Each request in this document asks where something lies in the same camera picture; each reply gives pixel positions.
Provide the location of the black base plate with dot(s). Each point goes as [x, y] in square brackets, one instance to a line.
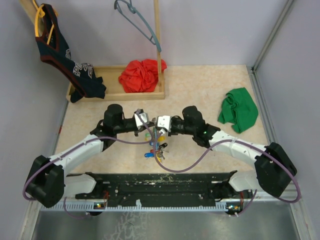
[155, 190]

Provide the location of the green cloth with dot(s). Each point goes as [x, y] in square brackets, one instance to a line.
[238, 109]

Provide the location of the large metal keyring with keys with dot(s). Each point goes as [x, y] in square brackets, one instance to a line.
[160, 147]

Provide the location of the wooden rack tray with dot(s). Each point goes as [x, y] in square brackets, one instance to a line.
[114, 90]

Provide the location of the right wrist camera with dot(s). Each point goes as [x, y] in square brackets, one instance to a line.
[163, 124]

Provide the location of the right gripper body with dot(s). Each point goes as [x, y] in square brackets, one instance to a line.
[180, 127]

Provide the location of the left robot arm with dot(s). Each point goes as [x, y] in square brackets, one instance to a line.
[50, 179]

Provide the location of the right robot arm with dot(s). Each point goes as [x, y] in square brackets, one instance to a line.
[272, 170]

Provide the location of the yellow clothes hanger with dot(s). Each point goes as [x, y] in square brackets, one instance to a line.
[39, 22]

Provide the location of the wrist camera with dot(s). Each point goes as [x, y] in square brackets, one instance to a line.
[141, 118]
[163, 124]

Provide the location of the red cloth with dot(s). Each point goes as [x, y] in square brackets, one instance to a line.
[140, 76]

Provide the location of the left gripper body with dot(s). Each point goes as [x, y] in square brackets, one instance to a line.
[126, 126]

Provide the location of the navy tank top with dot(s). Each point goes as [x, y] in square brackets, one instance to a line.
[55, 51]

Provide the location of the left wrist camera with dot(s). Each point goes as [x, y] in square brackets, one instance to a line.
[141, 118]

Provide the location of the grey-blue clothes hanger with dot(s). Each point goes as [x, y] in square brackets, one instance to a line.
[127, 10]

